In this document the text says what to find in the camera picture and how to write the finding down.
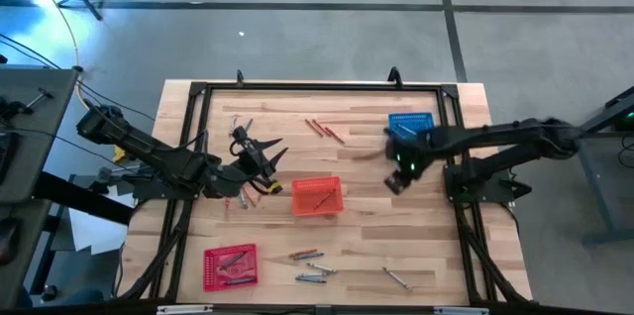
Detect dark grey desk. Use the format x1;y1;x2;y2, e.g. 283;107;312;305
0;200;51;309

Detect black cable bundle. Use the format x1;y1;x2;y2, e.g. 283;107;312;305
454;203;529;305
116;200;195;302

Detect orange plastic basket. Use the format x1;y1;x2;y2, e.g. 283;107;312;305
290;174;345;218

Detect grey side table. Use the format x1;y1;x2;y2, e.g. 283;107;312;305
0;65;80;207

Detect blue plastic basket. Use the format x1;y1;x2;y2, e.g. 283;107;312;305
387;111;437;144

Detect black computer mouse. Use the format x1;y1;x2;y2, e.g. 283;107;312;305
0;218;21;265

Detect yellow cable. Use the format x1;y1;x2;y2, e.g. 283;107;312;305
22;0;90;111

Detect grey metal desk frame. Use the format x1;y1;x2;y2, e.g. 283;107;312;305
544;84;634;248

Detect white paper sheets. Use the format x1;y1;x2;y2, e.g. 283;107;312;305
67;190;131;257

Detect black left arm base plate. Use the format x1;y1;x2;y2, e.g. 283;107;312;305
132;170;205;202

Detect black diagonal beam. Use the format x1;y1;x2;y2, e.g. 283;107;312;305
32;170;136;227

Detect black aluminium table frame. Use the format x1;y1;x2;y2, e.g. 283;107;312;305
116;79;534;306

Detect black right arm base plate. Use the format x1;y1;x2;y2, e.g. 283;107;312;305
443;163;534;206

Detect white edge bracket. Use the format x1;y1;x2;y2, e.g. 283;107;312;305
156;304;214;315
432;305;490;315

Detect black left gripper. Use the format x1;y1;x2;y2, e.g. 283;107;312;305
230;125;290;195

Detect red plastic basket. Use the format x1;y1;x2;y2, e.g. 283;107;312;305
201;243;260;293

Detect black floor cable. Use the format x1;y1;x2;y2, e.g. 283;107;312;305
0;32;158;123

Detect black device green light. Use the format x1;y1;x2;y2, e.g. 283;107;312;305
612;106;634;133

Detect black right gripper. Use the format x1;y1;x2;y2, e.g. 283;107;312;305
354;138;426;196

